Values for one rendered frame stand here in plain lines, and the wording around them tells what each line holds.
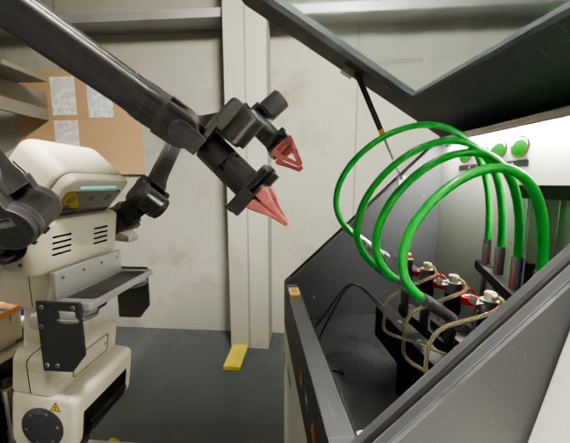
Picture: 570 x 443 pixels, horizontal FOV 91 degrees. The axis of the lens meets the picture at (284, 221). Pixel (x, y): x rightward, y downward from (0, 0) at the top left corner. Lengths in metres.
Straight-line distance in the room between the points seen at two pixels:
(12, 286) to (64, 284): 0.14
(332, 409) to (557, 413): 0.27
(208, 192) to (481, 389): 2.25
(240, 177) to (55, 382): 0.66
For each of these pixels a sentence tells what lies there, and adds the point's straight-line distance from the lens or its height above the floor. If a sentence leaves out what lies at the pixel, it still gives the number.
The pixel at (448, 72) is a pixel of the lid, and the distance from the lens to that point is 0.91.
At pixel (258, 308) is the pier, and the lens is 2.30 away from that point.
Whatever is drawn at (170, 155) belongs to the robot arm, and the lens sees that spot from 1.11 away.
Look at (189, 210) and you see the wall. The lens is 2.52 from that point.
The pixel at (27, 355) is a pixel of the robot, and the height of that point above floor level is 0.90.
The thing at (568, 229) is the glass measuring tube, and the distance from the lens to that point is 0.77.
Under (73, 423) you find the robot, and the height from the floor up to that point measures 0.74.
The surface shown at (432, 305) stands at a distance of 0.48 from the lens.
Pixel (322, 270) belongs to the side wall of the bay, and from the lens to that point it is 1.00.
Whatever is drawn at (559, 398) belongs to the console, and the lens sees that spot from 0.48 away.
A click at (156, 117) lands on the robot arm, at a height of 1.39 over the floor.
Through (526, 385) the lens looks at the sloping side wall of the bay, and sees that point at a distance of 0.47.
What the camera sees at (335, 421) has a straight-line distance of 0.51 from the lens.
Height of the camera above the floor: 1.29
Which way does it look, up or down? 8 degrees down
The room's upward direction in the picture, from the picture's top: straight up
